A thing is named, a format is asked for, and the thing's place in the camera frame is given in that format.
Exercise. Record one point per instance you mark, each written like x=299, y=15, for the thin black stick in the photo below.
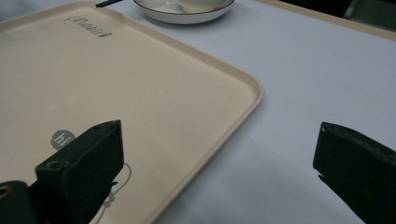
x=107, y=3

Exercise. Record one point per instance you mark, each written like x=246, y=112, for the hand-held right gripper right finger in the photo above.
x=358, y=168

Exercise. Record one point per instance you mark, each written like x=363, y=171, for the white bowl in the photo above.
x=186, y=14

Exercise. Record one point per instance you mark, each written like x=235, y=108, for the beige plastic tray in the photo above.
x=124, y=84

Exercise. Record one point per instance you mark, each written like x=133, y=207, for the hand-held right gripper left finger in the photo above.
x=84, y=168

